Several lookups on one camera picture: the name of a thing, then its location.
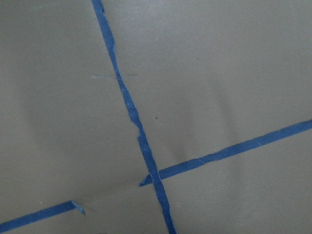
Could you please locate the blue tape long strip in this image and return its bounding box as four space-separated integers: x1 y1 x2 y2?
92 0 177 234

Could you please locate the blue tape crossing strip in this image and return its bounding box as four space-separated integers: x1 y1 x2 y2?
138 118 312 187

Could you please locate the blue tape short strip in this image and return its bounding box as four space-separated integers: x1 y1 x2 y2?
0 200 85 233

